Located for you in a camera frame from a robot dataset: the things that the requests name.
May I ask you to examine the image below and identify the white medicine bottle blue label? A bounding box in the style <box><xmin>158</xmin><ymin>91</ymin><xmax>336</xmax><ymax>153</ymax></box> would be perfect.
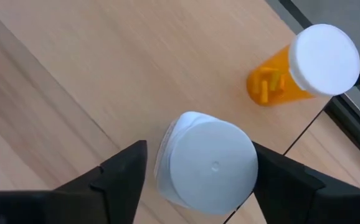
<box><xmin>154</xmin><ymin>111</ymin><xmax>259</xmax><ymax>216</ymax></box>

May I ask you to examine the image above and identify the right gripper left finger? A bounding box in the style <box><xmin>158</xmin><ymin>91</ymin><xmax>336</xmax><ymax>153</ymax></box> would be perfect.
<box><xmin>0</xmin><ymin>139</ymin><xmax>148</xmax><ymax>224</ymax></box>

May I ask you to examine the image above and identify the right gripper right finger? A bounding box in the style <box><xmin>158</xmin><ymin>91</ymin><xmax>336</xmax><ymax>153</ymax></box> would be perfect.
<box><xmin>252</xmin><ymin>141</ymin><xmax>360</xmax><ymax>224</ymax></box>

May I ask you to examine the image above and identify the orange pill bottle white cap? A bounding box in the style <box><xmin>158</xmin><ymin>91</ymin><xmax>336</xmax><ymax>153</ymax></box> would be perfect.
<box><xmin>246</xmin><ymin>24</ymin><xmax>360</xmax><ymax>108</ymax></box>

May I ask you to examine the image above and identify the black wire rack tray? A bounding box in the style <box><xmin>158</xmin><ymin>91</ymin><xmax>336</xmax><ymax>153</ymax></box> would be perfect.
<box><xmin>0</xmin><ymin>0</ymin><xmax>360</xmax><ymax>224</ymax></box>

